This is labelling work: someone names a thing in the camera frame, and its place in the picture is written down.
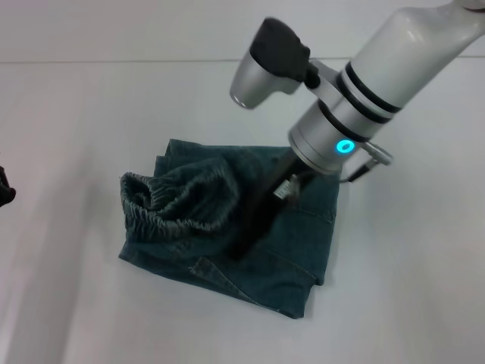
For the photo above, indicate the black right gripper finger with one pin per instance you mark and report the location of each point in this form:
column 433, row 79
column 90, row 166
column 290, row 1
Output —
column 246, row 235

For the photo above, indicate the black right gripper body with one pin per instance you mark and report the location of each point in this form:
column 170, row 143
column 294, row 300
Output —
column 282, row 178

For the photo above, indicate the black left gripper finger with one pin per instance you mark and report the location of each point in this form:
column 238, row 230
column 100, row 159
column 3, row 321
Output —
column 5, row 191

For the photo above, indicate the blue denim shorts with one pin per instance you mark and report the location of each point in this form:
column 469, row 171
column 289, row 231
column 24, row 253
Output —
column 295, row 242

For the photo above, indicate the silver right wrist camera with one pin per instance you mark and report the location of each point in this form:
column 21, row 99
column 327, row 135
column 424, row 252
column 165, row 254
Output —
column 257, row 76

